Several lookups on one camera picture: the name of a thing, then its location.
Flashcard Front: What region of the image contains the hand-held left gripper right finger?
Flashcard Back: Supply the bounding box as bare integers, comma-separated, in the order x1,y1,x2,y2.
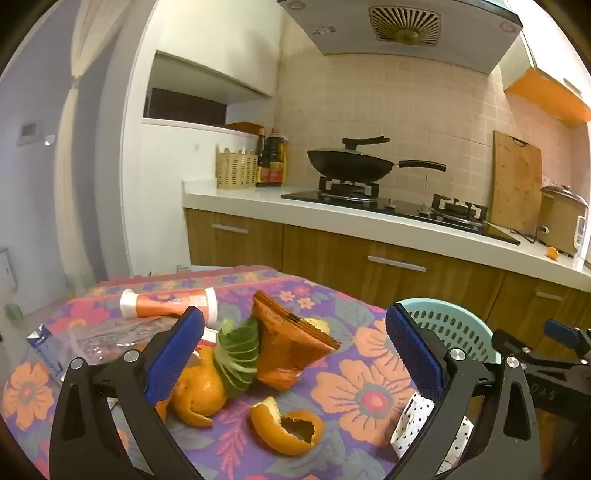
385,303,542,480

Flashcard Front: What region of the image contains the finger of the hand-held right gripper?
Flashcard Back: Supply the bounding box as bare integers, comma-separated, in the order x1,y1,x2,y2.
491,328,583,377
543,318,591,357

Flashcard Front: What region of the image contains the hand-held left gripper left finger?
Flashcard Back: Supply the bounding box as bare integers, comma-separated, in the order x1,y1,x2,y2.
48,305,206,480

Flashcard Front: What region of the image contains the large mandarin peel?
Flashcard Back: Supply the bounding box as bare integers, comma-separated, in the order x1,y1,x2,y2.
156,348,228,428

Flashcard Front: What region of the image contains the teal perforated plastic basket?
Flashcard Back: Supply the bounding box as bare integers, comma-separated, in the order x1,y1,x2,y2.
396,298,502,366

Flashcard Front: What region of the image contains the green vegetable leaf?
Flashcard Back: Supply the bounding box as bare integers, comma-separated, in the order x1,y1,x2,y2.
216,318,262,398

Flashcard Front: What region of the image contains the clear plastic bag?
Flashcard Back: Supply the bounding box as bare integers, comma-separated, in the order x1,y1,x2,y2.
59,318,178,370

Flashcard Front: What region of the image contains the white polka dot wrapper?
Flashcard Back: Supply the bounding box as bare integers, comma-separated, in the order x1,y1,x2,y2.
390,393,475,472

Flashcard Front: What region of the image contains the orange snack bag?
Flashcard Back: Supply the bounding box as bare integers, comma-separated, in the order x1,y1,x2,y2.
250,291,343,394

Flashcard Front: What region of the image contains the small curled mandarin peel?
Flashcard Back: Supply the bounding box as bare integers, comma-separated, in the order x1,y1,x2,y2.
250,396,325,457

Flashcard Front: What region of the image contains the blue and white carton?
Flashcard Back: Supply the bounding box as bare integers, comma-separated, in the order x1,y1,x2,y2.
27,324,66,385

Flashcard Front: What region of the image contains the orange and white tube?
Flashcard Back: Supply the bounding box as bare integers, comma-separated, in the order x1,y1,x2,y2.
119,286,219,325

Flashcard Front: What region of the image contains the floral tablecloth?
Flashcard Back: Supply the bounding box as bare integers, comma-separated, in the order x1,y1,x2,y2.
2,264,509,480

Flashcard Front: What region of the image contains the beige rice cooker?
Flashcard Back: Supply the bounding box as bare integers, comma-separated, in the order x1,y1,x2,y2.
534,185,590,259

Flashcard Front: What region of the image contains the wooden kitchen cabinet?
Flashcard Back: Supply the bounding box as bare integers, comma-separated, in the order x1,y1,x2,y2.
182,179,591,365

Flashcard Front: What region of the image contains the black gas stove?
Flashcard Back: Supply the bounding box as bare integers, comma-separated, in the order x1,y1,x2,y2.
280,178,522,245

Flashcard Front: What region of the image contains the wooden cutting board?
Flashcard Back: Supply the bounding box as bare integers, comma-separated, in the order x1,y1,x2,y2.
488,130,544,237

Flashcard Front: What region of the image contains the wicker utensil basket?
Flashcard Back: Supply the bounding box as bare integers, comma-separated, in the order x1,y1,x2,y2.
216,145,259,190

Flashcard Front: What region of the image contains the black wok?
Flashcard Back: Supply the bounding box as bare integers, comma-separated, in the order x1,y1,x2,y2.
307,147,448,184

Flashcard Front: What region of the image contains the slim dark sauce bottle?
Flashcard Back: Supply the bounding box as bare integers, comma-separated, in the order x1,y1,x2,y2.
255,128,271,188

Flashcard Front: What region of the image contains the red label sauce bottle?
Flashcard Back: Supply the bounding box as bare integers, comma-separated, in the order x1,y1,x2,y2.
265,128,290,187

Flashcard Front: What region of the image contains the range hood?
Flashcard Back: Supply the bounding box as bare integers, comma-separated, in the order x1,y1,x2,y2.
277,0,525,75

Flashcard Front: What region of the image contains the long metal drawer handle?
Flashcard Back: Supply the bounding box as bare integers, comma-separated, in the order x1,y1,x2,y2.
366,255,428,273

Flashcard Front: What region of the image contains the white wall box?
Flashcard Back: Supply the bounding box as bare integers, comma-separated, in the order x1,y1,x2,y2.
0,246,20,295

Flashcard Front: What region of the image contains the orange wall cabinet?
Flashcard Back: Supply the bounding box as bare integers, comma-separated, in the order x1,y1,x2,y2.
502,28,591,128

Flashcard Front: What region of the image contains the wall switch panel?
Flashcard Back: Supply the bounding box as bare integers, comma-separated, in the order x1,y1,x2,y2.
17,122,41,147

